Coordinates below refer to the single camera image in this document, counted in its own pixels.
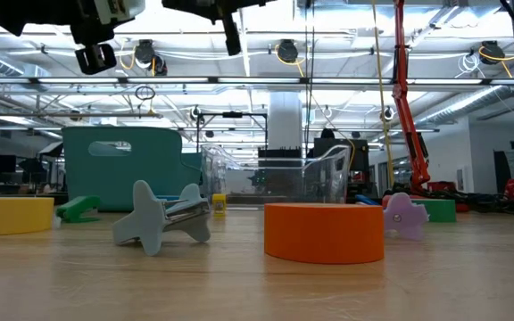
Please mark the small green stapler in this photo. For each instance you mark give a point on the small green stapler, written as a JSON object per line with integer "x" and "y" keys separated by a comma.
{"x": 76, "y": 208}

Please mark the black background camera rig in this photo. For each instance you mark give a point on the black background camera rig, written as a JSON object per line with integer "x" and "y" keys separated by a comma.
{"x": 232, "y": 115}

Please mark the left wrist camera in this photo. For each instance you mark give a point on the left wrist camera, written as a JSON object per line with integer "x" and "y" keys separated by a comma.
{"x": 95, "y": 59}

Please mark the light blue staple remover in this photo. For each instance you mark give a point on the light blue staple remover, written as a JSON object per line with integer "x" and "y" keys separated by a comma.
{"x": 150, "y": 218}

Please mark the teal plastic bin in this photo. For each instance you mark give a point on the teal plastic bin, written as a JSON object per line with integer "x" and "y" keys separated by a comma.
{"x": 150, "y": 178}

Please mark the yellow tape roll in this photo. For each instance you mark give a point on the yellow tape roll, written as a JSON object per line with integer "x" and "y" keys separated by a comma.
{"x": 7, "y": 216}

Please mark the small blue stapler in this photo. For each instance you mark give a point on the small blue stapler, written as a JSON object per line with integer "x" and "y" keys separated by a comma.
{"x": 366, "y": 200}

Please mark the clear plastic bin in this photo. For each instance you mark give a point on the clear plastic bin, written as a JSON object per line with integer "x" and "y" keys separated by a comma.
{"x": 284, "y": 183}

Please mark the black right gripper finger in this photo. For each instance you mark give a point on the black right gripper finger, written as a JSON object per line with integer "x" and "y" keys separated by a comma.
{"x": 231, "y": 38}

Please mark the orange tape roll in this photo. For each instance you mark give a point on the orange tape roll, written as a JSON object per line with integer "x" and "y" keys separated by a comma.
{"x": 324, "y": 234}

